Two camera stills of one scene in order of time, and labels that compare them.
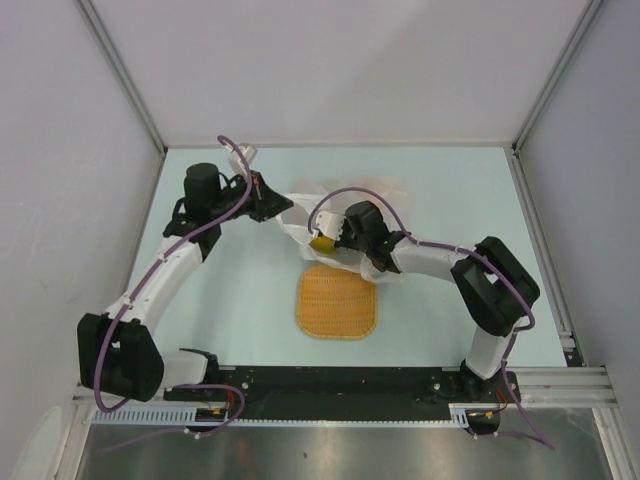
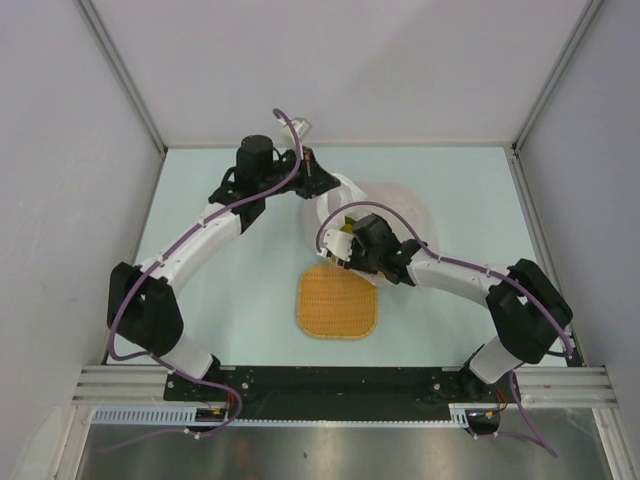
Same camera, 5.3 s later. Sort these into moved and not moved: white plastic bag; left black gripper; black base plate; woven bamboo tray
Moved: left black gripper; white plastic bag
Not moved: woven bamboo tray; black base plate
